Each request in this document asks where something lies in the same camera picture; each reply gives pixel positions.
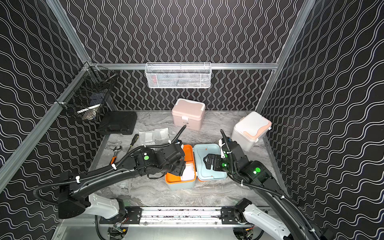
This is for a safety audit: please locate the blue orange first aid box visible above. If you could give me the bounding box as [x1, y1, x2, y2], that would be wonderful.
[165, 144, 227, 191]

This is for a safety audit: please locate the white gauze packet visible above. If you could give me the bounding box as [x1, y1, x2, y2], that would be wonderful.
[154, 128, 169, 141]
[181, 163, 196, 182]
[139, 131, 156, 146]

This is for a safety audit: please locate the white pink first aid box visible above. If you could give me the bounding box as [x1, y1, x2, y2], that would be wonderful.
[231, 112, 272, 151]

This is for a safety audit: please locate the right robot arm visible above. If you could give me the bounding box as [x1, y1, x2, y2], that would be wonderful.
[215, 130, 335, 240]

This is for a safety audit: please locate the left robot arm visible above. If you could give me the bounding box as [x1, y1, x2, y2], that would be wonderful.
[33, 126, 186, 219]

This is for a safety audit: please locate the black yellow screwdriver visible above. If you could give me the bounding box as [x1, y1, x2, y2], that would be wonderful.
[128, 134, 140, 152]

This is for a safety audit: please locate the black plastic tool case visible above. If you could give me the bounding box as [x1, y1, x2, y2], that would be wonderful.
[98, 111, 138, 135]

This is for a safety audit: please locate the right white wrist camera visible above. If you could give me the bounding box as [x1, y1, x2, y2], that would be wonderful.
[218, 139, 228, 159]

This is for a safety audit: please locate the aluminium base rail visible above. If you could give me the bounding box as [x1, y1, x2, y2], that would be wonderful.
[59, 205, 304, 228]

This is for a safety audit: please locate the orange handled adjustable wrench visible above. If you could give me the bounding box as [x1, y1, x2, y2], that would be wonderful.
[110, 146, 122, 165]

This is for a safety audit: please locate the white wire wall basket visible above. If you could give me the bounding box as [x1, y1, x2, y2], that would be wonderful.
[145, 62, 212, 89]

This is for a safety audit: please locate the black wire wall basket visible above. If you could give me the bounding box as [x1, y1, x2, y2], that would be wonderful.
[57, 64, 118, 122]

